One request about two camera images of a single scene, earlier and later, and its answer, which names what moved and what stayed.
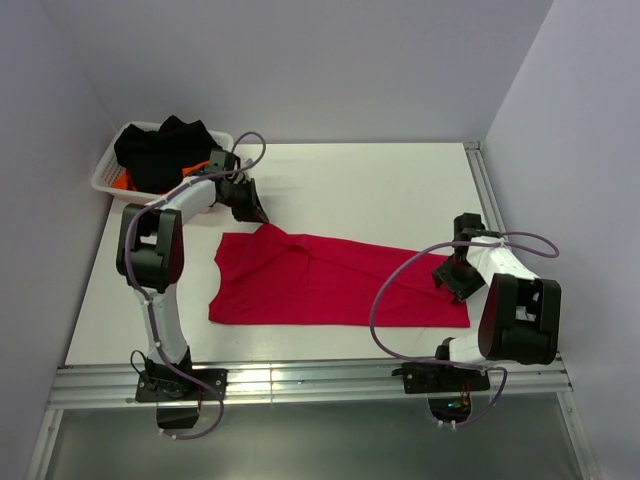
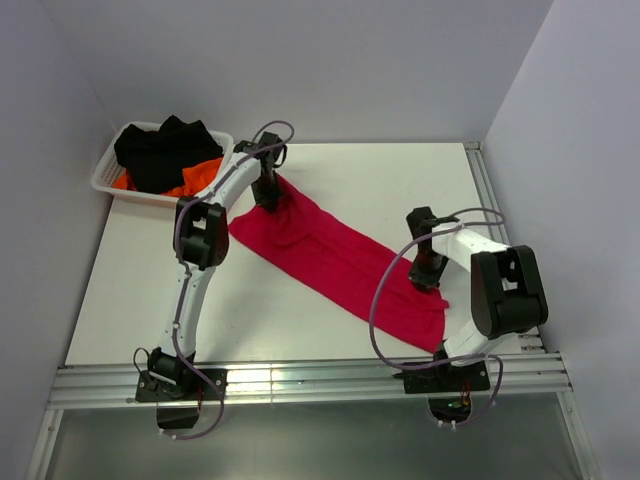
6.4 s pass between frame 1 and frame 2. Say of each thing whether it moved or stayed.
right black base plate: stayed
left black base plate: stayed
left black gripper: moved
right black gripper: moved
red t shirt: moved
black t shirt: stayed
